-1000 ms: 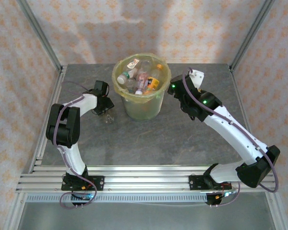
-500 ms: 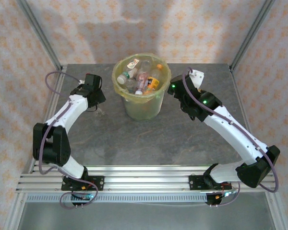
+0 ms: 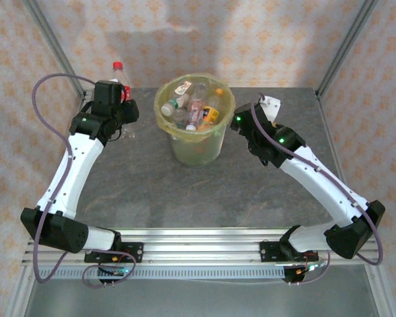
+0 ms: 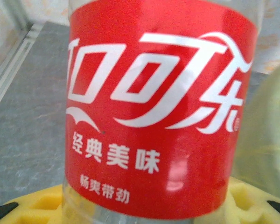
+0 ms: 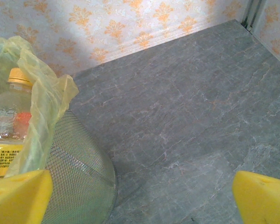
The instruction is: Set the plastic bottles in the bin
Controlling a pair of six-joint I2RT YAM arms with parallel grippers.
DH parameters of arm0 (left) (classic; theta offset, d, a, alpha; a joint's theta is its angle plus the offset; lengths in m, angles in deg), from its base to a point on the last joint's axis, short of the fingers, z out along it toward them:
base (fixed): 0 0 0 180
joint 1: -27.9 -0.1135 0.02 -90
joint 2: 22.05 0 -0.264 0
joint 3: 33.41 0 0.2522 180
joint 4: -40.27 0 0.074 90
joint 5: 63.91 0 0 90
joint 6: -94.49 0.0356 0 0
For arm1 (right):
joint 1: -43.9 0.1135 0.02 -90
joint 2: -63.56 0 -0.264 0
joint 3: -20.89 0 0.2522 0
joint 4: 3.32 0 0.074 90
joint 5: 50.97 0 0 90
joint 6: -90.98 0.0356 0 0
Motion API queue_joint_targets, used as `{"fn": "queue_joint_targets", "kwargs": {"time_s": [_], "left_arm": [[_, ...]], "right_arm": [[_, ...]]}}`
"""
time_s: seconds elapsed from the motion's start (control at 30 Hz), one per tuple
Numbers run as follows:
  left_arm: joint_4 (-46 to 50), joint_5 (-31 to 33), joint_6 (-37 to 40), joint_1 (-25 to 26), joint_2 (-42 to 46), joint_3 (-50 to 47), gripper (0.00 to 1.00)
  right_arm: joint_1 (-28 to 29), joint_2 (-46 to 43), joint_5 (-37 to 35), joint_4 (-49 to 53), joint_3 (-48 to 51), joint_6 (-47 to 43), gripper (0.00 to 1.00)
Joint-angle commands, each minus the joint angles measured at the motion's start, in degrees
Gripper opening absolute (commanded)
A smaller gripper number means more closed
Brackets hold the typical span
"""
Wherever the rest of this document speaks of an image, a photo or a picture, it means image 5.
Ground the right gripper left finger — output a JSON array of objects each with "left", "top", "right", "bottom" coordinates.
[{"left": 0, "top": 169, "right": 54, "bottom": 224}]

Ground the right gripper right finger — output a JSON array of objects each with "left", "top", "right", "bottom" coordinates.
[{"left": 232, "top": 170, "right": 280, "bottom": 224}]

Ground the orange juice bottle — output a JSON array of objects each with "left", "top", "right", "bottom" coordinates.
[{"left": 0, "top": 67, "right": 35, "bottom": 182}]

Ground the green mesh waste bin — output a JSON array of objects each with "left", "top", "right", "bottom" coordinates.
[{"left": 41, "top": 109, "right": 119, "bottom": 224}]

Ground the yellow plastic bin liner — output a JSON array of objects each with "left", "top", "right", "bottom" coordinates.
[{"left": 0, "top": 36, "right": 79, "bottom": 178}]

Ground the aluminium table side rail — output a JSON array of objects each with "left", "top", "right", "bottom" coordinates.
[{"left": 248, "top": 28, "right": 280, "bottom": 72}]

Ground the aluminium frame post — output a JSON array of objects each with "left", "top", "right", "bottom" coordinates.
[{"left": 241, "top": 0, "right": 266, "bottom": 32}]

